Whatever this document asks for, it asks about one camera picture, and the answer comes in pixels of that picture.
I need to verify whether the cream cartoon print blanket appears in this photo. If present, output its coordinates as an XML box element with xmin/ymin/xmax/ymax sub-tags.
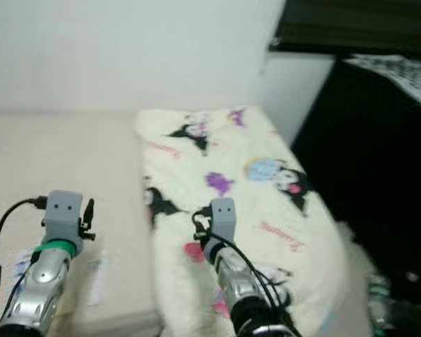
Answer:
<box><xmin>135</xmin><ymin>105</ymin><xmax>355</xmax><ymax>337</ymax></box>

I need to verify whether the cream sheeted bed mattress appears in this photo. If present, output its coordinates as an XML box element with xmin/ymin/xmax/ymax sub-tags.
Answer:
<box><xmin>0</xmin><ymin>112</ymin><xmax>366</xmax><ymax>334</ymax></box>

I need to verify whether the black desk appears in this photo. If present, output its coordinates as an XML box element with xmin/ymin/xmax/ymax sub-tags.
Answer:
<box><xmin>291</xmin><ymin>56</ymin><xmax>421</xmax><ymax>310</ymax></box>

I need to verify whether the black and white keyboard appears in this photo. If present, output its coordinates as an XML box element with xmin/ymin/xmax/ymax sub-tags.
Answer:
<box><xmin>342</xmin><ymin>53</ymin><xmax>421</xmax><ymax>110</ymax></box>

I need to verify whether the dark framed window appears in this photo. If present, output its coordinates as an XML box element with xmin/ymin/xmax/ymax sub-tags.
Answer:
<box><xmin>274</xmin><ymin>0</ymin><xmax>421</xmax><ymax>57</ymax></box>

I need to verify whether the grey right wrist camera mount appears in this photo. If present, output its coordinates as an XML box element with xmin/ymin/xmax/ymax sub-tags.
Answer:
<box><xmin>209</xmin><ymin>198</ymin><xmax>238</xmax><ymax>243</ymax></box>

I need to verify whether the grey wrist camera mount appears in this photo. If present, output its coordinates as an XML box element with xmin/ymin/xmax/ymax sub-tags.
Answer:
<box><xmin>46</xmin><ymin>190</ymin><xmax>85</xmax><ymax>243</ymax></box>
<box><xmin>209</xmin><ymin>198</ymin><xmax>238</xmax><ymax>243</ymax></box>

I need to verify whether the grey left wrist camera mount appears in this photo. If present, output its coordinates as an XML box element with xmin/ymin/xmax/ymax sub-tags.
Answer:
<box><xmin>46</xmin><ymin>190</ymin><xmax>85</xmax><ymax>243</ymax></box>

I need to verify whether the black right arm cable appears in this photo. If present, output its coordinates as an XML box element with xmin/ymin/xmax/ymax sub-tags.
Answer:
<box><xmin>192</xmin><ymin>206</ymin><xmax>292</xmax><ymax>331</ymax></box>

